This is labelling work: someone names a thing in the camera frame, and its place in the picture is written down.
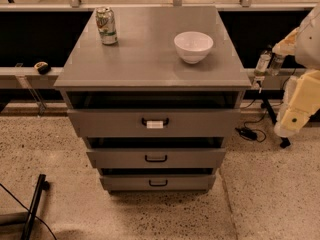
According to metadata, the black cable right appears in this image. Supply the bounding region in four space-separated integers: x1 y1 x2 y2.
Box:
240 67 297 144

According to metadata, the green soda can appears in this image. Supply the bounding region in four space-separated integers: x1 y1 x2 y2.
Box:
96 7 118 45

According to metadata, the grey drawer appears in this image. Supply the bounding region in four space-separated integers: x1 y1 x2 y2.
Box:
100 175 216 192
87 148 226 169
68 109 240 137

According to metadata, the clear bottle green label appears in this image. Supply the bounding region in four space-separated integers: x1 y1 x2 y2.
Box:
254 49 272 76

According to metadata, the grey bottom drawer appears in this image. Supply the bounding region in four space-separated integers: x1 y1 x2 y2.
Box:
100 175 216 192

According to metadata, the grey drawer cabinet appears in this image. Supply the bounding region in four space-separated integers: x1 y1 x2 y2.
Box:
55 6 250 177

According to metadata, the clear plastic water bottle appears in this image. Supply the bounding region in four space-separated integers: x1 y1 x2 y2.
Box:
268 53 285 76

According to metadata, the small black yellow object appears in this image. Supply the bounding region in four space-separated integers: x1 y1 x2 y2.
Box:
34 61 51 75

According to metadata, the black cable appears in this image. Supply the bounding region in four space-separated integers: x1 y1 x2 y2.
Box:
0 183 58 240
240 67 297 144

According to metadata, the white ceramic bowl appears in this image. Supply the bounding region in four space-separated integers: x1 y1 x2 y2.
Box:
174 31 214 64

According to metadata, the black stand leg right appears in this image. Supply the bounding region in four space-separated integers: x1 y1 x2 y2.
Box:
260 92 291 148

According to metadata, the black stand leg left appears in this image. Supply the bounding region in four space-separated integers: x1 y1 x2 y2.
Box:
20 174 50 240

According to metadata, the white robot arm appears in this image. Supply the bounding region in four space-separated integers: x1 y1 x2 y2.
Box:
272 4 320 137

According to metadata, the grey top drawer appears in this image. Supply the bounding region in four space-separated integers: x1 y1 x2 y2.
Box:
68 109 240 137

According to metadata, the black stand leg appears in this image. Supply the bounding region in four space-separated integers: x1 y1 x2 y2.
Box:
20 174 50 240
260 92 291 148

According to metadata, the black cable left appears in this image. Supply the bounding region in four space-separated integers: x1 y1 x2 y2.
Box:
0 183 58 240

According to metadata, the black power adapter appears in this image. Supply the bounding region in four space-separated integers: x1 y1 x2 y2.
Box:
236 127 257 141

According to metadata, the grey middle drawer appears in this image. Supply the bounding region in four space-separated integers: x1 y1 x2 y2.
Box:
87 148 226 169

